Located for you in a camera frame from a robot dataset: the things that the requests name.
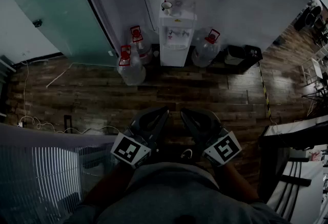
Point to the black floor bracket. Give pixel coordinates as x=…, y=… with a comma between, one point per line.
x=67, y=121

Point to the clear water jug red label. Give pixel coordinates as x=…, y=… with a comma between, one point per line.
x=144, y=46

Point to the dark desk with white top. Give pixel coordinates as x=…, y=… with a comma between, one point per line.
x=294, y=125

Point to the dark door lock knob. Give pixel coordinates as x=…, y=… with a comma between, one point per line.
x=37, y=23

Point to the black tripod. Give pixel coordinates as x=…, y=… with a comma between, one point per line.
x=316, y=101

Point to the white table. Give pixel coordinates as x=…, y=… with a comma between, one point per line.
x=316, y=66

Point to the empty clear water jug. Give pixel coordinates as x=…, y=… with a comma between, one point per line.
x=205, y=53
x=130, y=71

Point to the white water dispenser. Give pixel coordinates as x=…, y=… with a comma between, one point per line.
x=173, y=56

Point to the frosted glass door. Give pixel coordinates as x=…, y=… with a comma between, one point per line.
x=51, y=0

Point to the person's white shoe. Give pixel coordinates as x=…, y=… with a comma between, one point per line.
x=186, y=153

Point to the black office chair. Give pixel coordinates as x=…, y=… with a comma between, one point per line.
x=308, y=18

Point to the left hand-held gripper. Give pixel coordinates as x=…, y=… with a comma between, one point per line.
x=128, y=150

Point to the person's left forearm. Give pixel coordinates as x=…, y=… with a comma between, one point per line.
x=110, y=182

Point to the white mug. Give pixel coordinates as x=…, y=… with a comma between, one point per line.
x=167, y=9

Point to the white power strip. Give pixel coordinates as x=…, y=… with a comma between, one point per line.
x=22, y=124

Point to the person's right forearm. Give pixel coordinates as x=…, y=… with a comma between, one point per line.
x=238, y=182

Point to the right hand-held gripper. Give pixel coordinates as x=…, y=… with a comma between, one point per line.
x=223, y=147

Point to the white cabinet with black bars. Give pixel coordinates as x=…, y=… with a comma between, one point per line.
x=307, y=192

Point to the black crate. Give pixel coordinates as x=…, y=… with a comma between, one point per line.
x=253, y=52

